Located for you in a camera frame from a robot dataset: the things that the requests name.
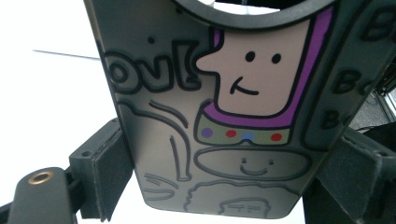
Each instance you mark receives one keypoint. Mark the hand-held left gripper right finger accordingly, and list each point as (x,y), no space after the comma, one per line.
(355,180)

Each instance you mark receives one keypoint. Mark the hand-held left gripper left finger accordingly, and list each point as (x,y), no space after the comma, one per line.
(106,174)

